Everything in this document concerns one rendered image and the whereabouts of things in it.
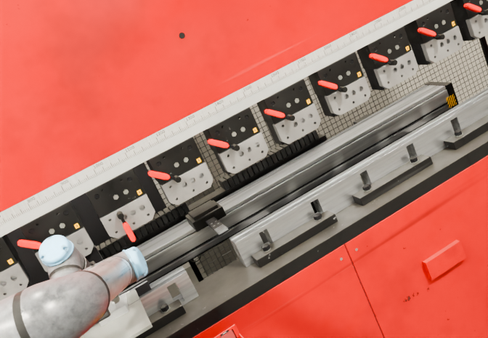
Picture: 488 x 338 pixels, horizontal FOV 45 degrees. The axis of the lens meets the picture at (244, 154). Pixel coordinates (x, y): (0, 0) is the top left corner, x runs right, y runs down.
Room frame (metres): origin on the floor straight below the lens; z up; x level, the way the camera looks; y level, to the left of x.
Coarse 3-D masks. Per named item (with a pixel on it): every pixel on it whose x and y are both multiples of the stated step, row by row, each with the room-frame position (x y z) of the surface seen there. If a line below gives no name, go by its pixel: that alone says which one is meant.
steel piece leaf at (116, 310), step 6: (120, 300) 1.61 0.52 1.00; (126, 300) 1.59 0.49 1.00; (114, 306) 1.59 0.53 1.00; (120, 306) 1.57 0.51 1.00; (126, 306) 1.55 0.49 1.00; (114, 312) 1.52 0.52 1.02; (120, 312) 1.52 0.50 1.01; (126, 312) 1.52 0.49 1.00; (108, 318) 1.51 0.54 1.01; (114, 318) 1.51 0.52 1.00; (102, 324) 1.51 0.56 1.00
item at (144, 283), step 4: (144, 280) 1.68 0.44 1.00; (136, 284) 1.68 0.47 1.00; (140, 284) 1.66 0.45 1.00; (144, 284) 1.66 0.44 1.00; (148, 284) 1.66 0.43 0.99; (128, 288) 1.68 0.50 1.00; (132, 288) 1.67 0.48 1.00; (136, 288) 1.65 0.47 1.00; (140, 288) 1.66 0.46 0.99; (144, 288) 1.66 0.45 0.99; (148, 288) 1.66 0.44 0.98; (124, 292) 1.66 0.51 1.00; (140, 292) 1.65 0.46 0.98; (144, 292) 1.66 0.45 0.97
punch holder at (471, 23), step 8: (456, 0) 2.00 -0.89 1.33; (464, 0) 1.98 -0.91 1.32; (472, 0) 1.98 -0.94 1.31; (480, 0) 1.99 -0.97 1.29; (456, 8) 2.02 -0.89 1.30; (464, 8) 1.98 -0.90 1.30; (456, 16) 2.03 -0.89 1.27; (464, 16) 1.99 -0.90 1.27; (472, 16) 1.98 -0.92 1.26; (480, 16) 1.98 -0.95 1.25; (464, 24) 2.01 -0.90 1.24; (472, 24) 1.97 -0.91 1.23; (480, 24) 1.98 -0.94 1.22; (464, 32) 2.02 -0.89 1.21; (472, 32) 1.98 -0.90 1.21; (480, 32) 1.98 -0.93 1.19; (464, 40) 2.03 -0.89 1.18; (472, 40) 2.00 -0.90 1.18
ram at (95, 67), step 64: (0, 0) 1.64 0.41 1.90; (64, 0) 1.68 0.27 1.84; (128, 0) 1.72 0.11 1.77; (192, 0) 1.76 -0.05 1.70; (256, 0) 1.80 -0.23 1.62; (320, 0) 1.85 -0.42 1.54; (384, 0) 1.91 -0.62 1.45; (448, 0) 1.96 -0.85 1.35; (0, 64) 1.62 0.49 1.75; (64, 64) 1.66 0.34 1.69; (128, 64) 1.70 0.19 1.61; (192, 64) 1.74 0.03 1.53; (256, 64) 1.78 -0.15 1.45; (320, 64) 1.83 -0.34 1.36; (0, 128) 1.60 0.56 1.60; (64, 128) 1.64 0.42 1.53; (128, 128) 1.68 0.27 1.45; (192, 128) 1.72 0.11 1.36; (0, 192) 1.58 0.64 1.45
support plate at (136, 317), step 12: (132, 300) 1.58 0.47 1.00; (132, 312) 1.51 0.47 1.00; (144, 312) 1.48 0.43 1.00; (108, 324) 1.50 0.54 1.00; (120, 324) 1.47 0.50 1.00; (132, 324) 1.44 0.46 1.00; (144, 324) 1.41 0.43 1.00; (84, 336) 1.50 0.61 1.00; (96, 336) 1.47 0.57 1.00; (108, 336) 1.43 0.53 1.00; (120, 336) 1.41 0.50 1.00; (132, 336) 1.38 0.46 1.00
